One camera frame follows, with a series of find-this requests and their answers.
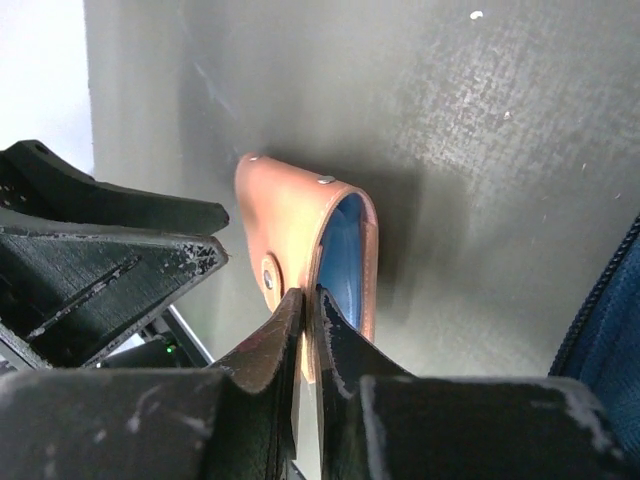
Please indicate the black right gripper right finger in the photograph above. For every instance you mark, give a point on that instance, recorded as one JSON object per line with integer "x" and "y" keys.
{"x": 379, "y": 421}

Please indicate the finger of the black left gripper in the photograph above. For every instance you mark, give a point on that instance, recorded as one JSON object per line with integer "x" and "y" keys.
{"x": 37, "y": 182}
{"x": 73, "y": 293}

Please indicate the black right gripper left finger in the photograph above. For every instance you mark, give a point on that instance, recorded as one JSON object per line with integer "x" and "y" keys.
{"x": 232, "y": 420}

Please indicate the tan leather card wallet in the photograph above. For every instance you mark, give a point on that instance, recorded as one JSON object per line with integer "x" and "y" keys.
{"x": 303, "y": 230}

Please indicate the navy blue student backpack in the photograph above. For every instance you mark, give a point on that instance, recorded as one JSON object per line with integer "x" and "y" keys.
{"x": 601, "y": 352}

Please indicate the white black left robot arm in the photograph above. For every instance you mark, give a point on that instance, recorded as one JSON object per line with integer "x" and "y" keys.
{"x": 167, "y": 341}

